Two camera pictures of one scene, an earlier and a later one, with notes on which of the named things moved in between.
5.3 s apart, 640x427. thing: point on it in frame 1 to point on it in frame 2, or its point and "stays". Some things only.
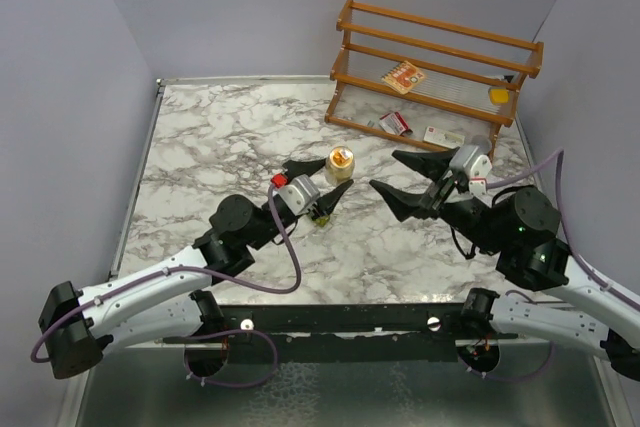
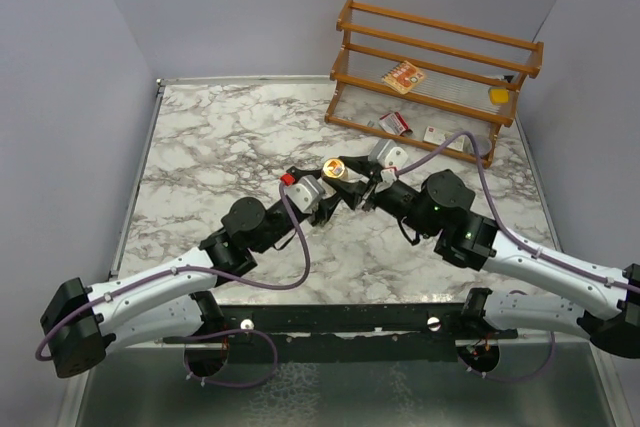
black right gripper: x=432 y=166 to x=350 y=191
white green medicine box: x=443 y=137 stays
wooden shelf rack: x=431 y=82 stays
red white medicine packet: x=395 y=124 stays
